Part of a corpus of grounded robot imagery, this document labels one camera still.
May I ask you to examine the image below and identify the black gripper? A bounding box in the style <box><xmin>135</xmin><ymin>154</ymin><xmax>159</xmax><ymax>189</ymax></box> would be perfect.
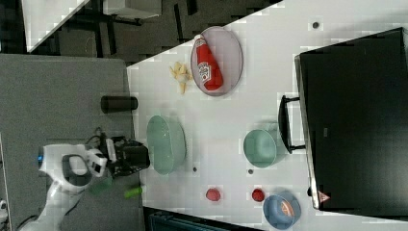
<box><xmin>102</xmin><ymin>136</ymin><xmax>150</xmax><ymax>177</ymax></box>

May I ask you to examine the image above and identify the yellow plush peeled banana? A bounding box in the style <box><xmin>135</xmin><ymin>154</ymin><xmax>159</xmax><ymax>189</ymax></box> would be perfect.
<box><xmin>169</xmin><ymin>62</ymin><xmax>192</xmax><ymax>94</ymax></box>

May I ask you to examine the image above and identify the grey round plate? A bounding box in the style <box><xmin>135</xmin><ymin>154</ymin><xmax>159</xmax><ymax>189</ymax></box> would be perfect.
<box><xmin>191</xmin><ymin>26</ymin><xmax>243</xmax><ymax>96</ymax></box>

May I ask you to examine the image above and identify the green plastic spatula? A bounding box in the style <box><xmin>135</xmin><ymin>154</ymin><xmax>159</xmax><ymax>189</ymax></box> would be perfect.
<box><xmin>89</xmin><ymin>178</ymin><xmax>144</xmax><ymax>199</ymax></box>

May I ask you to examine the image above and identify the silver black toaster oven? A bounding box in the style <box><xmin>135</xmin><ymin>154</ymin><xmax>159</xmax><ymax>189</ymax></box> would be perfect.
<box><xmin>294</xmin><ymin>27</ymin><xmax>408</xmax><ymax>220</ymax></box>

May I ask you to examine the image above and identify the black cylindrical cup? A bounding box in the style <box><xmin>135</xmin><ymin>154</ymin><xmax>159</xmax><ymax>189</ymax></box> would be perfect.
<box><xmin>100</xmin><ymin>95</ymin><xmax>139</xmax><ymax>114</ymax></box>

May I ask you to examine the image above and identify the red plush ketchup bottle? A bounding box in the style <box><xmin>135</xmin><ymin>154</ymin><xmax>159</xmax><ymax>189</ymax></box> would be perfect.
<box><xmin>194</xmin><ymin>35</ymin><xmax>223</xmax><ymax>91</ymax></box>

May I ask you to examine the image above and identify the green plastic mug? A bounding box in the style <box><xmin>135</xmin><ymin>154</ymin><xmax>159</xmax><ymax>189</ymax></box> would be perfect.
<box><xmin>243</xmin><ymin>122</ymin><xmax>286</xmax><ymax>168</ymax></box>

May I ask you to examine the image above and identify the red plush strawberry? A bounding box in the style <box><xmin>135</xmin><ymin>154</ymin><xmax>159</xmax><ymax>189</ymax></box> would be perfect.
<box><xmin>206</xmin><ymin>188</ymin><xmax>220</xmax><ymax>202</ymax></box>

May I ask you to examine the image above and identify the green oval strainer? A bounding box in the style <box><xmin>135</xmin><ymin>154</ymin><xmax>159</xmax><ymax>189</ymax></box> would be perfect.
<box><xmin>147</xmin><ymin>115</ymin><xmax>187</xmax><ymax>175</ymax></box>

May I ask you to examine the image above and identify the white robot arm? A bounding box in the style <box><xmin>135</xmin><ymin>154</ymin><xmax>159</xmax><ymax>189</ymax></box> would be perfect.
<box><xmin>17</xmin><ymin>136</ymin><xmax>150</xmax><ymax>231</ymax></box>

